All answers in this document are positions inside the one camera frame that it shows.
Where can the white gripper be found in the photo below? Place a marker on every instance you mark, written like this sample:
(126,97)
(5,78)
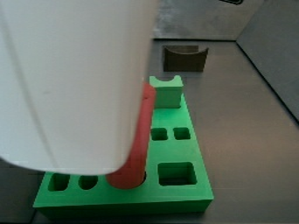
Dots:
(72,65)

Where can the red cylinder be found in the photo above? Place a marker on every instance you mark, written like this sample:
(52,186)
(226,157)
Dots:
(130,174)

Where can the black cradle fixture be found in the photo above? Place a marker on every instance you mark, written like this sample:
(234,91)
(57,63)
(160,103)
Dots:
(184,58)

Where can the green shape sorter board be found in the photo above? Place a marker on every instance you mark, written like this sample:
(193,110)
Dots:
(174,188)

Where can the green notched block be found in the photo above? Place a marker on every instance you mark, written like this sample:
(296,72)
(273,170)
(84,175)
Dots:
(168,92)

